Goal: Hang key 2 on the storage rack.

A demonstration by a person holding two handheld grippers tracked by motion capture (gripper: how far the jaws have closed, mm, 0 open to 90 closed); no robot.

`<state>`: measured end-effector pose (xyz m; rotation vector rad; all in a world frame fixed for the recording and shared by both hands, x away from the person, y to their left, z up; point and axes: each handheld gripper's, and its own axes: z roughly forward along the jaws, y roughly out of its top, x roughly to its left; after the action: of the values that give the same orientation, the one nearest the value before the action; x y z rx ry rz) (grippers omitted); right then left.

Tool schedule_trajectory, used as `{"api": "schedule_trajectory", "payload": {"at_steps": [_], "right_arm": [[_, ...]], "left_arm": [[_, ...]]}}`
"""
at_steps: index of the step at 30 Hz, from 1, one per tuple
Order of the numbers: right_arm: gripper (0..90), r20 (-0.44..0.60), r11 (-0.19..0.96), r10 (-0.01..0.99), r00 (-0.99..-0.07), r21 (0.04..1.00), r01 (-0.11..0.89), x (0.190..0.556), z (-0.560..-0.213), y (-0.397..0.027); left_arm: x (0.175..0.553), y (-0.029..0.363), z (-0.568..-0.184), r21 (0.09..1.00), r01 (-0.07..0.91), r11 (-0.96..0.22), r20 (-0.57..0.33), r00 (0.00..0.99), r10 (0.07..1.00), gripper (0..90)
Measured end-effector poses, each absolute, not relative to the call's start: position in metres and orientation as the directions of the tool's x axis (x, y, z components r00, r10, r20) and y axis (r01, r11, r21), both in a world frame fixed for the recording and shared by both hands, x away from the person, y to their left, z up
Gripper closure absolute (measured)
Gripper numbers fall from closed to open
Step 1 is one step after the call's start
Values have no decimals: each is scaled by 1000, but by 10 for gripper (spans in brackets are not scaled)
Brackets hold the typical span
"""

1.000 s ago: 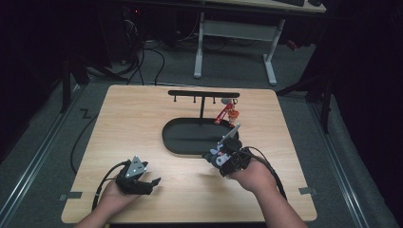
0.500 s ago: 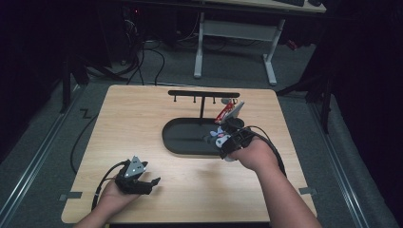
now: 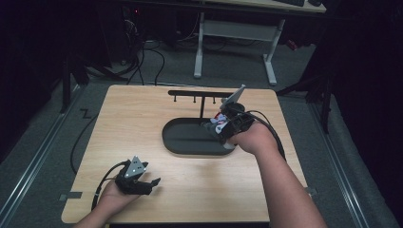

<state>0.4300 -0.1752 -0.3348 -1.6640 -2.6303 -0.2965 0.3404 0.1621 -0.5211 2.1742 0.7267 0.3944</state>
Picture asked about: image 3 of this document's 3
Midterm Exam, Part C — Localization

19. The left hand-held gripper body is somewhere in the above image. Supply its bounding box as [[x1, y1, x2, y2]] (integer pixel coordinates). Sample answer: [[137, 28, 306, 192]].
[[114, 155, 150, 196]]

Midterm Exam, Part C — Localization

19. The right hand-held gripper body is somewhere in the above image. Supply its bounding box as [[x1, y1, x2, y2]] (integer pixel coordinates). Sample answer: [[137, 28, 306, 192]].
[[218, 84, 257, 145]]

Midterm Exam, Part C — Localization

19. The black and pink plush keychain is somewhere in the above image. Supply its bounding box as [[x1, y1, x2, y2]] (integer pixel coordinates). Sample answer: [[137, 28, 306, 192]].
[[209, 112, 238, 150]]

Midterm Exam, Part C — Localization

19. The black hook stand with tray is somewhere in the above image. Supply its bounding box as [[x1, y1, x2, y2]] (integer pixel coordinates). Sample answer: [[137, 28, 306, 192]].
[[162, 89, 240, 157]]

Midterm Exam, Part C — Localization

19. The person's right hand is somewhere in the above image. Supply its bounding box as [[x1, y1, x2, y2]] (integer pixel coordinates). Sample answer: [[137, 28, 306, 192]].
[[227, 121, 280, 157]]

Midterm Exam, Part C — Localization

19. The person's left hand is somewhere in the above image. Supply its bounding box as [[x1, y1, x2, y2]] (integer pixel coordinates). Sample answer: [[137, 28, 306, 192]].
[[94, 180, 141, 217]]

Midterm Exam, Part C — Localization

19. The black metal stand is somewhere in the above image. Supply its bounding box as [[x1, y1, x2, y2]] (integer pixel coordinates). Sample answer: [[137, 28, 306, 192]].
[[59, 44, 91, 114], [275, 60, 336, 135]]

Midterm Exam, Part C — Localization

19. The white-legged wooden desk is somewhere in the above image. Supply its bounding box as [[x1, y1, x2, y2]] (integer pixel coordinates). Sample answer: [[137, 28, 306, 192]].
[[193, 0, 327, 86]]

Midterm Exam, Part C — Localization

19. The black computer tower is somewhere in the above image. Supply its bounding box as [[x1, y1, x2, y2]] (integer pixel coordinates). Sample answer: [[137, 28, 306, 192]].
[[121, 5, 147, 66]]

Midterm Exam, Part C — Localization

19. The black keyboard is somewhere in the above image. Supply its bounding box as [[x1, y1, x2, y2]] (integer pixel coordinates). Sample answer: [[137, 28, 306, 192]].
[[275, 0, 306, 8]]

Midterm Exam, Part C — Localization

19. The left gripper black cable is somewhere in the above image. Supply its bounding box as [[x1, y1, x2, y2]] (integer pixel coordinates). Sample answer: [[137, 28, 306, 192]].
[[90, 159, 131, 212]]

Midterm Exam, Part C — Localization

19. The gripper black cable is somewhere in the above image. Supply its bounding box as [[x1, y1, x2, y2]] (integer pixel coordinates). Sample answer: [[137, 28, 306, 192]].
[[245, 109, 287, 162], [90, 159, 131, 212]]

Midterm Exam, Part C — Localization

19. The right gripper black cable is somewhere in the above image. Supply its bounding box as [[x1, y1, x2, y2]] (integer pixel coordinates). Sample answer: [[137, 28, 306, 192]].
[[245, 109, 287, 162]]

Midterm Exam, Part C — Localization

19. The long black floor cable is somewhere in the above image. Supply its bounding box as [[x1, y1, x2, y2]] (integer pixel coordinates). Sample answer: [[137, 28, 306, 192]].
[[69, 113, 100, 175]]

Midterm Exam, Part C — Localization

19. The bundle of black floor cables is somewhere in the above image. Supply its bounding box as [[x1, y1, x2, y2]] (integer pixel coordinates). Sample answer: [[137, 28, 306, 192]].
[[117, 39, 166, 86]]

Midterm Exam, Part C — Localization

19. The metal floor rail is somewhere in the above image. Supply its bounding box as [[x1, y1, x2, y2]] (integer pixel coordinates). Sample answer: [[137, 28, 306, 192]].
[[0, 85, 84, 224], [307, 102, 371, 228]]

